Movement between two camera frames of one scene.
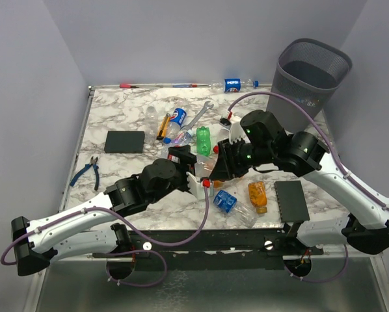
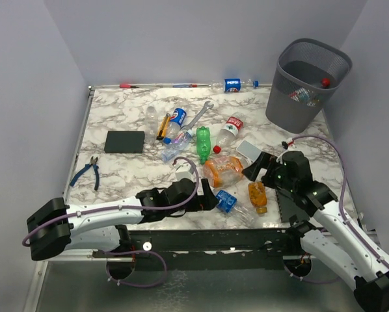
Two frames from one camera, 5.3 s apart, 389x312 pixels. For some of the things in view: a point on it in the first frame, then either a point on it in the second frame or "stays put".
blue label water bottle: [228, 203] stays put
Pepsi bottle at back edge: [230, 85] stays put
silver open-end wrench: [207, 106] stays put
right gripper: [226, 167] to [252, 170]
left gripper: [187, 161] to [207, 201]
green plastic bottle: [203, 141] stays put
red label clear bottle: [205, 165] to [325, 82]
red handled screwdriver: [127, 86] stays put
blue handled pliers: [87, 166] stays put
